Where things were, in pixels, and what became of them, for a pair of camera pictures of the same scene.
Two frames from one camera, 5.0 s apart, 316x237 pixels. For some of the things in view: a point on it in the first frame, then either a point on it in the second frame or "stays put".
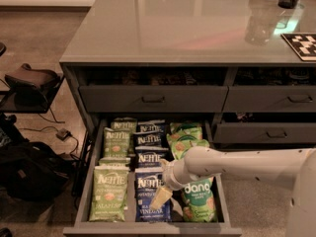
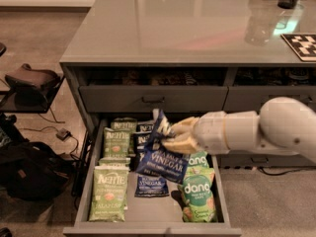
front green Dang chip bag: x=197 y=199 stays put
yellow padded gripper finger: x=164 y=163 → x=185 y=125
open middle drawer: x=121 y=166 stays put
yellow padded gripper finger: x=161 y=196 → x=181 y=143
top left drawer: x=154 y=99 stays put
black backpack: x=33 y=171 stays put
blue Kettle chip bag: x=147 y=183 → x=157 y=160
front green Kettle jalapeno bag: x=109 y=202 stays put
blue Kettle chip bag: x=149 y=126 stays put
